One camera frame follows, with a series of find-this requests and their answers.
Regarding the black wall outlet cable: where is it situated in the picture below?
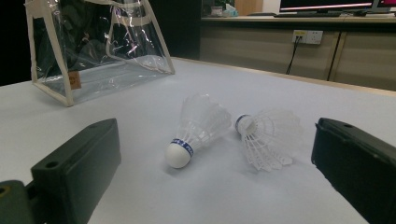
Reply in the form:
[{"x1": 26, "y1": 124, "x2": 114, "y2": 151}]
[{"x1": 285, "y1": 36, "x2": 301, "y2": 76}]

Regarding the black keyboard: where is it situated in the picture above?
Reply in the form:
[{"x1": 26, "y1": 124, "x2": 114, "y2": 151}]
[{"x1": 274, "y1": 11, "x2": 344, "y2": 19}]

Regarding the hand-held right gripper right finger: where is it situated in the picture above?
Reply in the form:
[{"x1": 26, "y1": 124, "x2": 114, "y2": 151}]
[{"x1": 311, "y1": 117, "x2": 396, "y2": 224}]

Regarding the computer monitor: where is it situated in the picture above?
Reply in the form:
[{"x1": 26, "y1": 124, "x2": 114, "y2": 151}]
[{"x1": 279, "y1": 0, "x2": 379, "y2": 13}]

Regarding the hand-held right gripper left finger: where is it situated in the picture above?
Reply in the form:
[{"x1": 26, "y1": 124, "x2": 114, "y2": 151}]
[{"x1": 29, "y1": 118, "x2": 122, "y2": 224}]

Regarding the teal tissue box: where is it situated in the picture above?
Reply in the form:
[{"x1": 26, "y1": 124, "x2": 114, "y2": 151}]
[{"x1": 222, "y1": 3, "x2": 239, "y2": 18}]

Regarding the white shuttlecock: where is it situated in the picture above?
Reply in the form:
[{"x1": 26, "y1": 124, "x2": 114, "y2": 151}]
[
  {"x1": 163, "y1": 92, "x2": 233, "y2": 170},
  {"x1": 233, "y1": 108, "x2": 304, "y2": 173}
]

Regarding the white table mat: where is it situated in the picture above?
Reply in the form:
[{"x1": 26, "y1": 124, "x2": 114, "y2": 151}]
[{"x1": 0, "y1": 57, "x2": 396, "y2": 224}]

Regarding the clear plastic tote bag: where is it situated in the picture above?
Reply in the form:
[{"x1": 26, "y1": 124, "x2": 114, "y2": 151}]
[{"x1": 24, "y1": 0, "x2": 176, "y2": 107}]

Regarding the brown cardboard box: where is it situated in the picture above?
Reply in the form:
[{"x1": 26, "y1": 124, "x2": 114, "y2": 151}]
[{"x1": 233, "y1": 0, "x2": 264, "y2": 17}]

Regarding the beige wooden counter cabinet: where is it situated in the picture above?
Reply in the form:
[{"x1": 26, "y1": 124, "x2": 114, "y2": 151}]
[{"x1": 199, "y1": 13, "x2": 396, "y2": 91}]

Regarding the white wall outlet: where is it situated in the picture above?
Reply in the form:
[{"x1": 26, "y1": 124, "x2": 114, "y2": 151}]
[{"x1": 291, "y1": 29, "x2": 324, "y2": 45}]

